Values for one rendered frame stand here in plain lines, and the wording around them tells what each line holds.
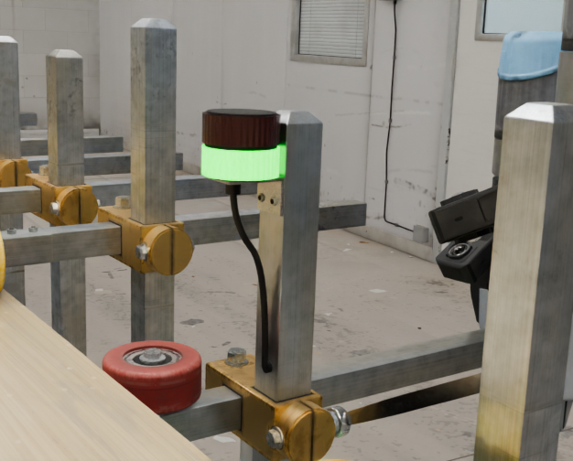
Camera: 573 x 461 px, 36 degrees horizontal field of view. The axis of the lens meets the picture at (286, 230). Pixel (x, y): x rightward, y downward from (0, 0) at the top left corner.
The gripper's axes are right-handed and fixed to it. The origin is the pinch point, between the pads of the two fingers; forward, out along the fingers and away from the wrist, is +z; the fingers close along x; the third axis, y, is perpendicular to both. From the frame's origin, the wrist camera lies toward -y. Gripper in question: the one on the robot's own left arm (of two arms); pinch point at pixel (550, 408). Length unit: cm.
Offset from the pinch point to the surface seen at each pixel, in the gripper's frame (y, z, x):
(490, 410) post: -0.4, -3.2, -10.3
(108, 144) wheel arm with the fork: -109, -3, 61
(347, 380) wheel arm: -21.8, 6.6, 9.1
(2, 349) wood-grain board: -41.4, 1.8, -14.5
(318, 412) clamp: -18.2, 5.1, -1.4
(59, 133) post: -68, -12, 15
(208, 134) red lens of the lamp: -25.1, -17.2, -7.6
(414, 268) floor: -185, 92, 347
